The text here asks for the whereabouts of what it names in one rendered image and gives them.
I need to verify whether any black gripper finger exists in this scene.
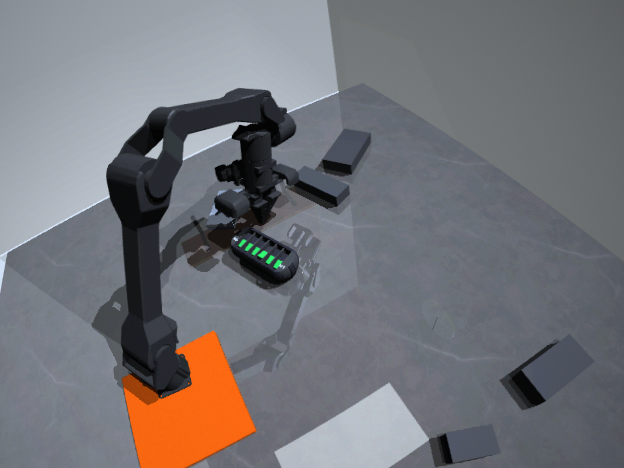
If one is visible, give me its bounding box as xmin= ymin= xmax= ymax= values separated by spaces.
xmin=262 ymin=190 xmax=281 ymax=223
xmin=250 ymin=199 xmax=267 ymax=224

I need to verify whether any dark grey switch panel with green rocker switches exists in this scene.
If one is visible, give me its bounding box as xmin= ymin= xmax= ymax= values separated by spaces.
xmin=231 ymin=227 xmax=299 ymax=282

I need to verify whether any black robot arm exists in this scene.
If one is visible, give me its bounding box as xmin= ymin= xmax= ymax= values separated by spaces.
xmin=106 ymin=88 xmax=296 ymax=399

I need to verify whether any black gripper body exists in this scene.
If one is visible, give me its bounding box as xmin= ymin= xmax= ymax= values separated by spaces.
xmin=214 ymin=156 xmax=299 ymax=218

